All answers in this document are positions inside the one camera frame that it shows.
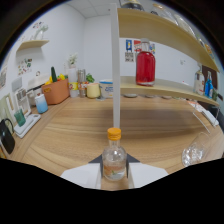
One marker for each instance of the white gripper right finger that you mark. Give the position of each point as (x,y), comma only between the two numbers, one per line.
(146,173)

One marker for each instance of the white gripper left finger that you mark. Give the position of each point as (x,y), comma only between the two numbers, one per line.
(80,175)

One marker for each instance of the small clear bottle orange cap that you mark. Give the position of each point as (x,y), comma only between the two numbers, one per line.
(114,160)

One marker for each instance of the blue liquor bottle silver cap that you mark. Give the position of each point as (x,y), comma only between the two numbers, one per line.
(209,87)

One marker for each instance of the blue white cup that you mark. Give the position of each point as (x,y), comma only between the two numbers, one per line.
(41,105)

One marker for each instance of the green cup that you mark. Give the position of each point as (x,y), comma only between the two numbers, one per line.
(20,117)

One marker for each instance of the clear glass with ice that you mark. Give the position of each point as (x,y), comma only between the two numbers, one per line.
(193,151)

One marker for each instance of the white tray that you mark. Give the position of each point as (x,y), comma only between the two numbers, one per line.
(28,125)

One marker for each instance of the black bag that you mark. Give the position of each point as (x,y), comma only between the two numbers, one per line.
(7,138)

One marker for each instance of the yellow mug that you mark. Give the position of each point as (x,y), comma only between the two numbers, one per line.
(93,90)

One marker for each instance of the two-tier wood shelf rack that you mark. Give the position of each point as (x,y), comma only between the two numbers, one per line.
(160,87)

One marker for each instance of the white blue tub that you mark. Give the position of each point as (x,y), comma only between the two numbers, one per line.
(106,90)

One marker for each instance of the green potted plant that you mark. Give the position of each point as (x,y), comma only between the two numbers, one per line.
(90,78)

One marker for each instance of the silver canister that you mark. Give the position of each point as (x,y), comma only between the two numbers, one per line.
(81,76)

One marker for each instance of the white vase with flowers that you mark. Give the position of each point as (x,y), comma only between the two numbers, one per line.
(72,73)

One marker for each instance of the clear bottle red label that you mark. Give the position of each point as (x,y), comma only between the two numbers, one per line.
(199,85)

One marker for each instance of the dark green toy cucumber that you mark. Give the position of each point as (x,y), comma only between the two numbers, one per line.
(53,75)

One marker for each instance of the red liquid glass bottle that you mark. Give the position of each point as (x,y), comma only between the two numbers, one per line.
(145,68)

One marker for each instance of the brown door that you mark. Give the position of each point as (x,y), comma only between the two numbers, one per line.
(215,78)

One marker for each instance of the pale vase with twigs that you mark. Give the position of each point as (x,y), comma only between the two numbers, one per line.
(40,32)

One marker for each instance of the white wall switch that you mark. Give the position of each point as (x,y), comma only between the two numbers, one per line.
(182,62)

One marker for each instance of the grey printed wall poster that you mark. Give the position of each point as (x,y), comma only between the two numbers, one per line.
(129,56)

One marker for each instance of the multicolour wall poster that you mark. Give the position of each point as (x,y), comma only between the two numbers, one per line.
(152,48)

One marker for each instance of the red wall poster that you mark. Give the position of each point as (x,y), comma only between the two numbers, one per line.
(137,45)

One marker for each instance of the blue wall poster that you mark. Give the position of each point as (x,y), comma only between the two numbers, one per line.
(129,45)

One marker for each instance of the wooden wall shelf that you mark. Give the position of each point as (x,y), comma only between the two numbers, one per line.
(33,44)

